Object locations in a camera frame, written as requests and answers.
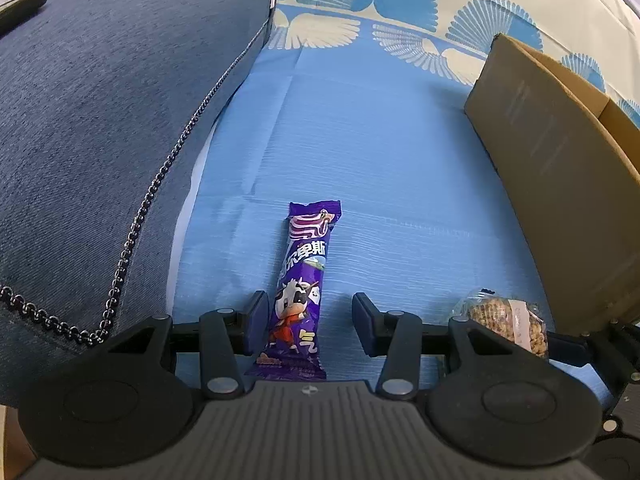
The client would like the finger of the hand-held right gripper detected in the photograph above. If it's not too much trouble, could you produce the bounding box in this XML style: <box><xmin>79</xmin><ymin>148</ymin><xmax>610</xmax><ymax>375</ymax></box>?
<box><xmin>602</xmin><ymin>317</ymin><xmax>640</xmax><ymax>361</ymax></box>
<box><xmin>547</xmin><ymin>334</ymin><xmax>626</xmax><ymax>401</ymax></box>

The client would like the blue fan-print bed sheet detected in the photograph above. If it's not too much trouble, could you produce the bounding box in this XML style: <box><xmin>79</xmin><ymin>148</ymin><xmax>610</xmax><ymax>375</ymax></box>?
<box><xmin>167</xmin><ymin>0</ymin><xmax>640</xmax><ymax>411</ymax></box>

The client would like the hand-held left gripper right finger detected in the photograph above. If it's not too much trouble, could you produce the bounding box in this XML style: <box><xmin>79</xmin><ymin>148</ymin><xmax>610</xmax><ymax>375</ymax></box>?
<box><xmin>352</xmin><ymin>292</ymin><xmax>546</xmax><ymax>401</ymax></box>

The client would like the black smartphone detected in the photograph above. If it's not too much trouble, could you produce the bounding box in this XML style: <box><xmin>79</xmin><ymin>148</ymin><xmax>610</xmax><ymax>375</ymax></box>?
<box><xmin>0</xmin><ymin>0</ymin><xmax>48</xmax><ymax>36</ymax></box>

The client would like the purple snack packet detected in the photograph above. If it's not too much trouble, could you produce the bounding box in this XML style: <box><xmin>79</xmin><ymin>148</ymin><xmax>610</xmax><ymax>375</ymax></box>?
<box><xmin>244</xmin><ymin>200</ymin><xmax>343</xmax><ymax>381</ymax></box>

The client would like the blue sofa cushion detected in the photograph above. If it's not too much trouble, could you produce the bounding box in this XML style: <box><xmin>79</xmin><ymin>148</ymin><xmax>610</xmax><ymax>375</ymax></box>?
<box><xmin>0</xmin><ymin>0</ymin><xmax>278</xmax><ymax>406</ymax></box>

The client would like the brown cardboard box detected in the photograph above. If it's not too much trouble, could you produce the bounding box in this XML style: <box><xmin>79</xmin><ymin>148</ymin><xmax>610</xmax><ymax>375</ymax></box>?
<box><xmin>464</xmin><ymin>32</ymin><xmax>640</xmax><ymax>336</ymax></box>

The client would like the clear granola bar packet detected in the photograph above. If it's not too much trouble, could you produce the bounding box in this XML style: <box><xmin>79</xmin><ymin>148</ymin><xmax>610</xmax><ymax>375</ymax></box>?
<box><xmin>452</xmin><ymin>288</ymin><xmax>551</xmax><ymax>359</ymax></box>

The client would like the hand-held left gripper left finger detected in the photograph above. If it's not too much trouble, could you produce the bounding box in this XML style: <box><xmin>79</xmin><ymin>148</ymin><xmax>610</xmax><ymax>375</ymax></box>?
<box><xmin>95</xmin><ymin>291</ymin><xmax>271</xmax><ymax>401</ymax></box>

